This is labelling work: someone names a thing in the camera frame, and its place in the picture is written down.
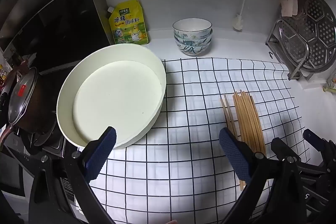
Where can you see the round white tray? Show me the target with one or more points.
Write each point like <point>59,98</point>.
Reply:
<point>118,98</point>

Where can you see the row of condiment bottles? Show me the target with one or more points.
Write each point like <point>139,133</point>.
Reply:
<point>5,74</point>

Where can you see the pile of wooden chopsticks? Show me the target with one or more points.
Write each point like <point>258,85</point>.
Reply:
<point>248,121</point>

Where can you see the floral ceramic bowl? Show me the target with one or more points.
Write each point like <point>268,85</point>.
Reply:
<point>194,39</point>
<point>193,50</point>
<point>193,23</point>

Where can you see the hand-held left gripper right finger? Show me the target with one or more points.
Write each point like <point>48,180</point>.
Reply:
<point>233,155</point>

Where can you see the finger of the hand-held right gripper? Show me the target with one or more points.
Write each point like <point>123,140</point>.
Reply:
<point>283,148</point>
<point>315,140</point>

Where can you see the dark cooking pot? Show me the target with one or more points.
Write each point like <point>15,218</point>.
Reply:
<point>44,108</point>

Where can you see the black range hood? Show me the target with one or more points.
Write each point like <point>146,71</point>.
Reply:
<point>65,16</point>

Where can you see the white black-grid cloth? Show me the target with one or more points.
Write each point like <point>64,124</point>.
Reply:
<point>183,174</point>

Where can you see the white bottle brush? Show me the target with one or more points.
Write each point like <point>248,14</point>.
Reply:
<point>238,22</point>

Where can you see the small yellow green object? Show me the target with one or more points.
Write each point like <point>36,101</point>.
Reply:
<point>331,87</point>

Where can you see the yellow seasoning pouch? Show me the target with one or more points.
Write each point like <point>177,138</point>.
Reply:
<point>130,24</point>

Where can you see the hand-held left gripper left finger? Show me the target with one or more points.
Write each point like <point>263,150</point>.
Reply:
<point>101,153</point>

